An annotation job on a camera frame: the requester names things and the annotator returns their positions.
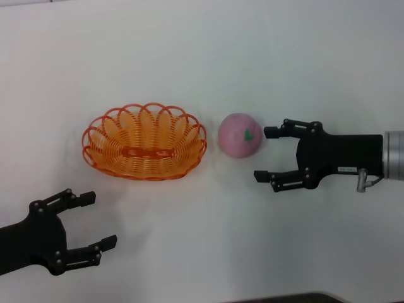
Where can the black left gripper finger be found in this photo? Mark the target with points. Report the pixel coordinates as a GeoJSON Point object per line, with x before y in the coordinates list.
{"type": "Point", "coordinates": [87, 199]}
{"type": "Point", "coordinates": [109, 242]}

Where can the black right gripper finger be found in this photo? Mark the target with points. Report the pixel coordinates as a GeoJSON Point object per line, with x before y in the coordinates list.
{"type": "Point", "coordinates": [262, 176]}
{"type": "Point", "coordinates": [271, 132]}

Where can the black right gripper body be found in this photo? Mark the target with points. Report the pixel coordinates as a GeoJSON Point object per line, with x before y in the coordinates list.
{"type": "Point", "coordinates": [341, 154]}

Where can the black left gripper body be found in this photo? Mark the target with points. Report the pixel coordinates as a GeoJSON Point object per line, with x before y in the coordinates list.
{"type": "Point", "coordinates": [38, 240]}

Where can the pink peach with green leaf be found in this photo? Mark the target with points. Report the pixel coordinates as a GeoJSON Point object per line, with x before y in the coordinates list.
{"type": "Point", "coordinates": [236, 139]}

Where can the orange woven plastic basket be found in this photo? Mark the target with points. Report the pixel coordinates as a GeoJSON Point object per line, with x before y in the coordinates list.
{"type": "Point", "coordinates": [142, 164]}

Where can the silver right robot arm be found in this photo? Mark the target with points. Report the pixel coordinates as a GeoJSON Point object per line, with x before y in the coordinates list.
{"type": "Point", "coordinates": [394, 154]}

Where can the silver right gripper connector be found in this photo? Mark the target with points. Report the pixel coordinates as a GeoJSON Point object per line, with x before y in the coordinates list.
{"type": "Point", "coordinates": [361, 181]}

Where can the dark base edge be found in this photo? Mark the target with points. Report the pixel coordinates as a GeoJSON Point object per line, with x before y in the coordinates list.
{"type": "Point", "coordinates": [300, 299]}

